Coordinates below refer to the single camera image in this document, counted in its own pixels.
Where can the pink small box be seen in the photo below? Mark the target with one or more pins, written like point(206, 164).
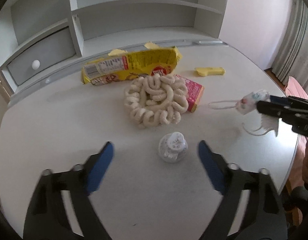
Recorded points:
point(195, 92)

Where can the yellow flat plastic piece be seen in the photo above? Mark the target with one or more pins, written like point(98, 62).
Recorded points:
point(210, 71)

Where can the white grey desk hutch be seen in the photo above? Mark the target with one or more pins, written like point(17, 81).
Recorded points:
point(97, 26)

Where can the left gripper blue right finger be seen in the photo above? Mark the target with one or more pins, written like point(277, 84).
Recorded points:
point(264, 216)

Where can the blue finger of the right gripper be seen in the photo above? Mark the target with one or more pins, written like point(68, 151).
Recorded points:
point(277, 99)
point(274, 109)

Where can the pink bed blanket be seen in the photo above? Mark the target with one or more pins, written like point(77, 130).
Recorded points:
point(293, 88)

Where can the yellow snack box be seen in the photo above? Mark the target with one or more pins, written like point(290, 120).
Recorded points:
point(120, 65)

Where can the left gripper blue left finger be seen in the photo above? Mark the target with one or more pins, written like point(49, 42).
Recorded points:
point(46, 216)

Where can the grey drawer with white knob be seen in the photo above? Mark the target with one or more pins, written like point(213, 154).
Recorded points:
point(51, 50)

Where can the grey striped curtain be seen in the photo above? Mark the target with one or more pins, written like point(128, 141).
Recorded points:
point(292, 57)

